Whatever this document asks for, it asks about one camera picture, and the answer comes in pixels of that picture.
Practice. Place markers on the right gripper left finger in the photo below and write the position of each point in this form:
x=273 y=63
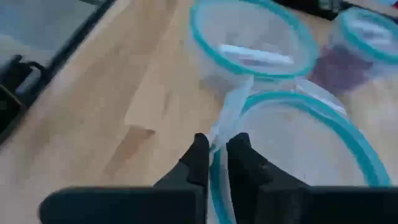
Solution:
x=124 y=205

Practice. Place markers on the medium clear plastic container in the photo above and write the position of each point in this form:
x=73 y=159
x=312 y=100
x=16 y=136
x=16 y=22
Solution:
x=382 y=70

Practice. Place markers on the large clear plastic container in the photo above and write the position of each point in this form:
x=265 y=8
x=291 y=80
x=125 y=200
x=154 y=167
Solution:
x=217 y=79

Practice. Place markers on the small clear plastic container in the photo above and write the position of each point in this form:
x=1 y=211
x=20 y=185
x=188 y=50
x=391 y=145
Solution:
x=311 y=140

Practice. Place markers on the small teal-rimmed clear lid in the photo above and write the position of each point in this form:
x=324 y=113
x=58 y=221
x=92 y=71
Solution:
x=295 y=149

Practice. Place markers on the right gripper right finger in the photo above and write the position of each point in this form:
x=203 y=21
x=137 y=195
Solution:
x=280 y=205

